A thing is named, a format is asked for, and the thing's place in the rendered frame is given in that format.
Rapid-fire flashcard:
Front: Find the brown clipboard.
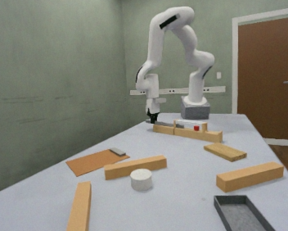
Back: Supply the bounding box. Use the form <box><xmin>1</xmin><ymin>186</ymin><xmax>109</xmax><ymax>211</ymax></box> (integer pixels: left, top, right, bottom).
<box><xmin>65</xmin><ymin>147</ymin><xmax>130</xmax><ymax>177</ymax></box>

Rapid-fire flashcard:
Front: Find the tan wooden bar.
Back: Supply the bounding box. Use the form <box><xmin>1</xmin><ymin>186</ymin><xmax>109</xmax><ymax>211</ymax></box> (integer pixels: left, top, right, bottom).
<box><xmin>66</xmin><ymin>181</ymin><xmax>92</xmax><ymax>231</ymax></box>
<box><xmin>216</xmin><ymin>161</ymin><xmax>284</xmax><ymax>193</ymax></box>
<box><xmin>104</xmin><ymin>155</ymin><xmax>167</xmax><ymax>180</ymax></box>

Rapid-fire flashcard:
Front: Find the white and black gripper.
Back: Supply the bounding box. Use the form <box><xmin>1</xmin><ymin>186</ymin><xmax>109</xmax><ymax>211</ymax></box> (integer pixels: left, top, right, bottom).
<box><xmin>146</xmin><ymin>98</ymin><xmax>160</xmax><ymax>124</ymax></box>

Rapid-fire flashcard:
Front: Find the brown wooden board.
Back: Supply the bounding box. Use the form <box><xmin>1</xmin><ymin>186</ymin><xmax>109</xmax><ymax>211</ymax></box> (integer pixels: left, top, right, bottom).
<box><xmin>204</xmin><ymin>143</ymin><xmax>247</xmax><ymax>162</ymax></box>

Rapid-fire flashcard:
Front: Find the white short cylinder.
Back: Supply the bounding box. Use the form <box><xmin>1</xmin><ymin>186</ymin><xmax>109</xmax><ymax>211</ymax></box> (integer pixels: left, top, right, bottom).
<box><xmin>131</xmin><ymin>169</ymin><xmax>152</xmax><ymax>191</ymax></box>

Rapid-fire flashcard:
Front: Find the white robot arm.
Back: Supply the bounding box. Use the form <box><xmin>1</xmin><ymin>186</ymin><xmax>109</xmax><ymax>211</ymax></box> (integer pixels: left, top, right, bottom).
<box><xmin>136</xmin><ymin>7</ymin><xmax>214</xmax><ymax>106</ymax></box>

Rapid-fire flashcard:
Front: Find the tan wooden base plank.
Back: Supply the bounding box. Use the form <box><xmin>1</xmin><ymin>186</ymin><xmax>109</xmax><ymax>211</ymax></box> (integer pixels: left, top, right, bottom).
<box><xmin>153</xmin><ymin>120</ymin><xmax>223</xmax><ymax>143</ymax></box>

